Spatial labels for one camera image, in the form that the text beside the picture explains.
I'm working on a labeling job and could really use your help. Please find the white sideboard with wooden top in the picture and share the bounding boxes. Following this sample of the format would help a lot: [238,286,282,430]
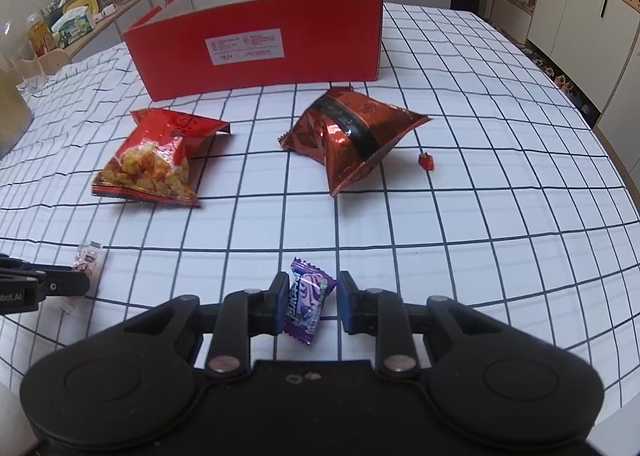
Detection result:
[60,0,153,62]

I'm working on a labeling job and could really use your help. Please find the red bag of yellow snacks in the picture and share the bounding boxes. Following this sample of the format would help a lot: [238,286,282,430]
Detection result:
[91,108,231,208]

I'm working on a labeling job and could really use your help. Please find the white black-grid tablecloth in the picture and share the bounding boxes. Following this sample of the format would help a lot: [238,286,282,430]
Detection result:
[0,1,640,456]

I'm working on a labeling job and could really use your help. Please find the row of shoes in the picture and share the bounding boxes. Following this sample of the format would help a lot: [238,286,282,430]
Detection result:
[520,41,601,122]

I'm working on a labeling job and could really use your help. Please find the green tissue pack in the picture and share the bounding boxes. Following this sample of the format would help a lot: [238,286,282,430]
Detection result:
[50,16,97,48]

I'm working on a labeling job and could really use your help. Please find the red cardboard box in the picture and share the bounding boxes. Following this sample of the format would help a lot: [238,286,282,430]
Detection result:
[122,0,384,102]

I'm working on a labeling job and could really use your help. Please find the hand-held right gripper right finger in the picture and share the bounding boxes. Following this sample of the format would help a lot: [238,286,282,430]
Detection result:
[337,271,498,380]

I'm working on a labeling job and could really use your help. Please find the pink white candy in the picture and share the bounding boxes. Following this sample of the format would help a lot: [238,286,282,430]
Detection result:
[70,239,104,308]

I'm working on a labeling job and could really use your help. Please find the purple candy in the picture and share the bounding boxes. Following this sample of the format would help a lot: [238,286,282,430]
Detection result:
[283,257,337,347]

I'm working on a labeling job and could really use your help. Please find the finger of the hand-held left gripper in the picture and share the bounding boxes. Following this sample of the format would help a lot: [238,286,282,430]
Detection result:
[36,269,92,298]
[0,255,71,273]

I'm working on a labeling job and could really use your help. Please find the white tissue pack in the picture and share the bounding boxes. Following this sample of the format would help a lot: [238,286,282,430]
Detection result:
[52,6,93,30]

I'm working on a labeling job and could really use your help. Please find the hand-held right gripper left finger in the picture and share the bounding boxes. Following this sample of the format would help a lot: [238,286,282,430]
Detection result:
[122,272,292,379]

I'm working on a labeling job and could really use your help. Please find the dark red foil snack bag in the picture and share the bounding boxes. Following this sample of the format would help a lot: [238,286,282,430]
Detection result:
[278,86,432,198]

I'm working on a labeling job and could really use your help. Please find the orange snack bag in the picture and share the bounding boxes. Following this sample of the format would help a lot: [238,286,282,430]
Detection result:
[26,11,53,57]

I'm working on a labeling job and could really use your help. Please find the clear plastic bag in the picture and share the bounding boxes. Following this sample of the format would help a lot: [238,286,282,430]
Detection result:
[15,71,51,94]

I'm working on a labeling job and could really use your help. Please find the white tall cabinet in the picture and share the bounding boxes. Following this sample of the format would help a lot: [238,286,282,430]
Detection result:
[527,0,640,127]

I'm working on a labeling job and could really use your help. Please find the small wooden rack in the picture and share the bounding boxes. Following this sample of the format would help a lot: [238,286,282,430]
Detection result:
[20,47,71,77]

